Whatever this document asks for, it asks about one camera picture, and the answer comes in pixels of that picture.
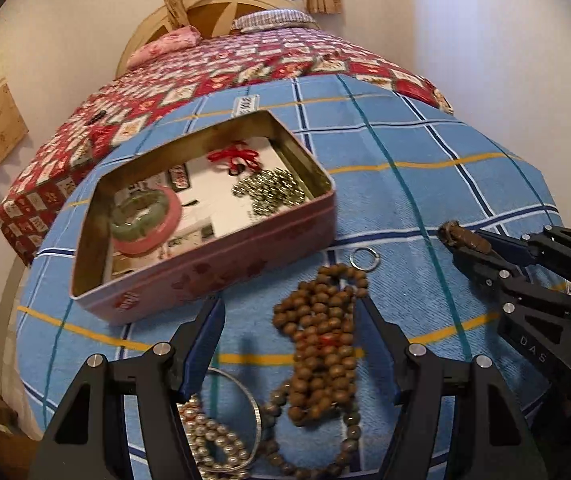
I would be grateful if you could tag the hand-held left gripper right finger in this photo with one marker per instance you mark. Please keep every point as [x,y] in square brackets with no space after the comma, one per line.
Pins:
[385,330]

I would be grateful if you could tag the pink tin box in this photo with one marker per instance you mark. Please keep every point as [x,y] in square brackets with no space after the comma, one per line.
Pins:
[205,280]

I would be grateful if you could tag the thin silver bangle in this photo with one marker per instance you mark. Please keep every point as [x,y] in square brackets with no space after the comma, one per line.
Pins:
[257,410]

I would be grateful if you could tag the striped pillow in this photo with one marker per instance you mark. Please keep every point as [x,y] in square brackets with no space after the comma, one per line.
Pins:
[270,19]

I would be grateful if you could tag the green jade bangle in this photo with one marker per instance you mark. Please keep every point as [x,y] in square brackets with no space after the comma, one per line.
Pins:
[138,222]

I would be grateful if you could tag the blue checked cloth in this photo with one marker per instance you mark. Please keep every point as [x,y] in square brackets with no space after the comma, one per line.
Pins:
[415,190]

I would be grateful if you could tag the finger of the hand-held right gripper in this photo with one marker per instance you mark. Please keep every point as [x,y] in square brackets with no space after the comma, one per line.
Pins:
[565,250]
[525,285]

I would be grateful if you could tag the cream wooden headboard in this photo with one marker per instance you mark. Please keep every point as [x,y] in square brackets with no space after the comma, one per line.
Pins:
[215,15]

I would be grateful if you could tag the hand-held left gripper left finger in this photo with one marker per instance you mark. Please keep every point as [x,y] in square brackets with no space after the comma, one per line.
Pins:
[200,355]

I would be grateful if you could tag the small black object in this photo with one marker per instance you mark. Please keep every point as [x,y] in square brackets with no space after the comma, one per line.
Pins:
[97,117]

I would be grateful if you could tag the printed paper sheet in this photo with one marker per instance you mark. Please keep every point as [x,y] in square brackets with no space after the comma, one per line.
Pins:
[215,195]

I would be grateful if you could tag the brown pendant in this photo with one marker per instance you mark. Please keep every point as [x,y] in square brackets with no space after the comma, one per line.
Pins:
[465,237]

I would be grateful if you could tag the pink floral pillow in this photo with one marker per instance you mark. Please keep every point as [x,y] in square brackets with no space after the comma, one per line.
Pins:
[165,45]

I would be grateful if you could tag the red patterned bedspread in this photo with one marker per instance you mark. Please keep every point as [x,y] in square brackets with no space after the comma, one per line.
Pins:
[215,65]

